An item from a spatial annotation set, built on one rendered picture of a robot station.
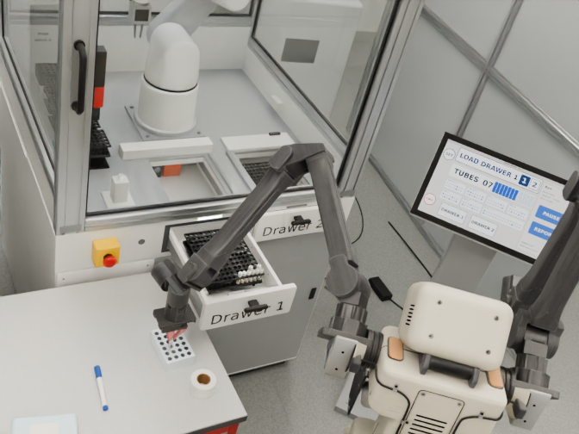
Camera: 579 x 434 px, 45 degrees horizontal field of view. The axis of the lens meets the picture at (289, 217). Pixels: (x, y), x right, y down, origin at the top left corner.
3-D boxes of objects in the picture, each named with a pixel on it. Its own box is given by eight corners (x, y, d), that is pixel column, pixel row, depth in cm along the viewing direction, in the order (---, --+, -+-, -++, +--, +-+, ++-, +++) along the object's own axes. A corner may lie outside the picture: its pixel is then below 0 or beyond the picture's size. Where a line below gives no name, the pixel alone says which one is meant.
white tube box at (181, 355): (193, 364, 196) (196, 356, 193) (165, 372, 191) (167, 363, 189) (176, 332, 203) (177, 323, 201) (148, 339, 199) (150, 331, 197)
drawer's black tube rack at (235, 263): (260, 288, 214) (264, 273, 210) (207, 299, 206) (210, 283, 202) (232, 241, 228) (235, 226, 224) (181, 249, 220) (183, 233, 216)
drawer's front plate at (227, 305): (289, 312, 212) (297, 286, 205) (200, 331, 198) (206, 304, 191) (286, 307, 213) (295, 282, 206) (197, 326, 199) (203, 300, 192)
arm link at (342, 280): (320, 127, 176) (335, 145, 184) (272, 146, 180) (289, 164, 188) (361, 289, 155) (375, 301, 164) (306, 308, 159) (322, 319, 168)
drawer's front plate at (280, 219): (326, 230, 247) (334, 206, 241) (253, 241, 233) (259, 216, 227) (324, 226, 248) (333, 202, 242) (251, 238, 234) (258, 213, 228)
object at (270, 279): (283, 305, 211) (287, 291, 207) (203, 322, 199) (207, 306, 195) (231, 221, 237) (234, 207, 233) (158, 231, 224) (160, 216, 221)
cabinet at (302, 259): (296, 368, 302) (347, 227, 254) (50, 431, 253) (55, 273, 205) (214, 226, 363) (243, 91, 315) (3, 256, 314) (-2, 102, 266)
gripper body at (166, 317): (152, 314, 187) (154, 294, 183) (187, 306, 192) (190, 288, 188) (159, 331, 183) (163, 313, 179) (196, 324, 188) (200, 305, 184)
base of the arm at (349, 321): (321, 332, 154) (373, 347, 154) (330, 297, 156) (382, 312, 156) (316, 337, 162) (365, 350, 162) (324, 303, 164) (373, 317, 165)
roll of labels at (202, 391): (183, 390, 188) (185, 381, 186) (197, 374, 193) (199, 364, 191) (205, 403, 186) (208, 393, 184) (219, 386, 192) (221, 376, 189)
